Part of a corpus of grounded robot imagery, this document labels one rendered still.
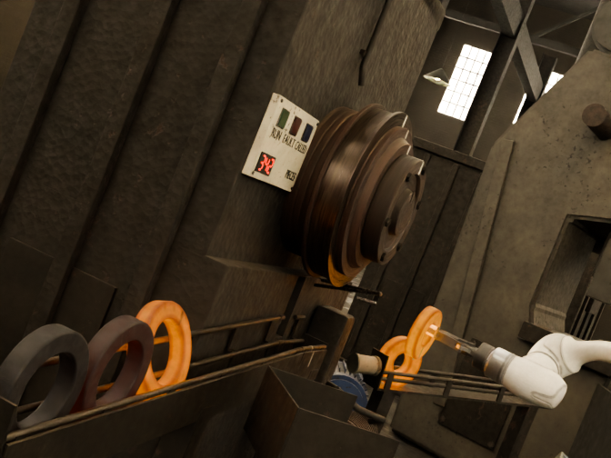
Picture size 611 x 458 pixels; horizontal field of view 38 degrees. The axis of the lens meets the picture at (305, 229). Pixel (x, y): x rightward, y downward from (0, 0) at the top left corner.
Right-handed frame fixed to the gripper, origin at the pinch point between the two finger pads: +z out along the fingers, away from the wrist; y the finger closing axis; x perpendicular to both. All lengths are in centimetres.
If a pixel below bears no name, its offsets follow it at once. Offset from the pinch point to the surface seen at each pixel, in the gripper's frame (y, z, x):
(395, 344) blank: 6.4, 8.4, -9.5
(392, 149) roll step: -48, 12, 39
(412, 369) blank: 15.7, 3.2, -14.9
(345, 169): -60, 15, 30
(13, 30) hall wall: 450, 693, 34
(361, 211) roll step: -54, 10, 23
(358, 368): -3.8, 11.8, -19.1
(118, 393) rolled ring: -123, 6, -21
